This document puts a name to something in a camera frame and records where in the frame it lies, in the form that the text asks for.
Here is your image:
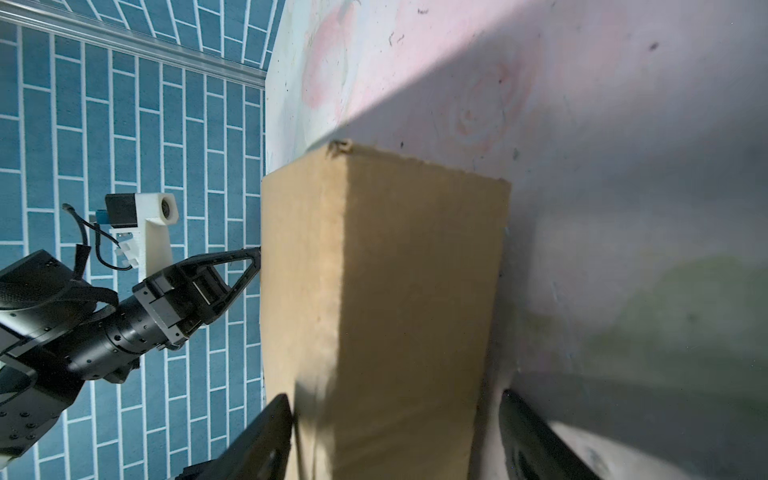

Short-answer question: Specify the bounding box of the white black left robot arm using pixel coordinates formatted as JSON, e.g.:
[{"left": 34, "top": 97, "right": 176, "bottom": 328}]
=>
[{"left": 1, "top": 247, "right": 261, "bottom": 466}]

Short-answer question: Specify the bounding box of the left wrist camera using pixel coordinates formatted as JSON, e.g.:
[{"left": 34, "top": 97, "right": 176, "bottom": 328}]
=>
[{"left": 96, "top": 193, "right": 180, "bottom": 281}]

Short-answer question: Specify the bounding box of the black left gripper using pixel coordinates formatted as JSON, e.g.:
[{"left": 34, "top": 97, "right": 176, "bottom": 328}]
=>
[{"left": 59, "top": 247, "right": 293, "bottom": 480}]

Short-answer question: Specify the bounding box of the brown cardboard paper box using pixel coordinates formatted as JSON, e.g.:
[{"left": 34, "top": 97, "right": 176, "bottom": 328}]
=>
[{"left": 260, "top": 141, "right": 511, "bottom": 479}]

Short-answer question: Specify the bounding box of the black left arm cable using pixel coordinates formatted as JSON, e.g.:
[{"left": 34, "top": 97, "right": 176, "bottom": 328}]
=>
[{"left": 61, "top": 202, "right": 134, "bottom": 283}]

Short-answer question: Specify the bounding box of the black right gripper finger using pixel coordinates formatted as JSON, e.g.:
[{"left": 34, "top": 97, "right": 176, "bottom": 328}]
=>
[{"left": 498, "top": 389, "right": 599, "bottom": 479}]

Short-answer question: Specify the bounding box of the aluminium left corner post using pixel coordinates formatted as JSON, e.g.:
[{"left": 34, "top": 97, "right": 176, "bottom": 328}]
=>
[{"left": 1, "top": 1, "right": 267, "bottom": 89}]

